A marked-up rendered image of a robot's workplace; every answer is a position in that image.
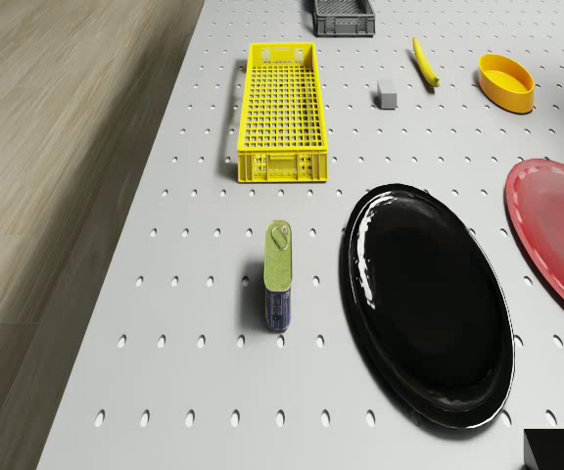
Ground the black plate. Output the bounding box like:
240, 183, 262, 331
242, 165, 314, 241
341, 183, 516, 431

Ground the yellow basket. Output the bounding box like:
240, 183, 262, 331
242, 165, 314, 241
236, 41, 330, 184

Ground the red plate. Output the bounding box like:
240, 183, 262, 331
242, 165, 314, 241
503, 158, 564, 329

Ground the banana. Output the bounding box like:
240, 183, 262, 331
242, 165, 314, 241
411, 36, 442, 89

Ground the grey cube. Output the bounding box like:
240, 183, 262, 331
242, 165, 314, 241
376, 79, 399, 111

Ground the yellow bowl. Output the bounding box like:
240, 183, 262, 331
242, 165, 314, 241
478, 53, 537, 115

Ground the flat-sided can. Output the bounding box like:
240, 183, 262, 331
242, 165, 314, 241
263, 219, 294, 333

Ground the dark grey basket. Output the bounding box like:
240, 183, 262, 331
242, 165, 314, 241
308, 0, 377, 38

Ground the black stove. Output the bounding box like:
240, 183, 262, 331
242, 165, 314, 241
523, 428, 564, 470

